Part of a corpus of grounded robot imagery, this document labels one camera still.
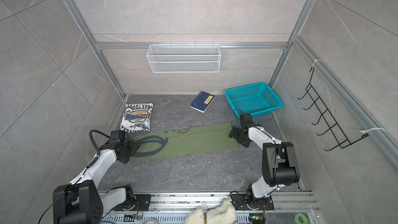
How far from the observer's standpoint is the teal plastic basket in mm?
1126

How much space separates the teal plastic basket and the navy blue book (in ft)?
0.46

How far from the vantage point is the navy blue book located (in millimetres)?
1129
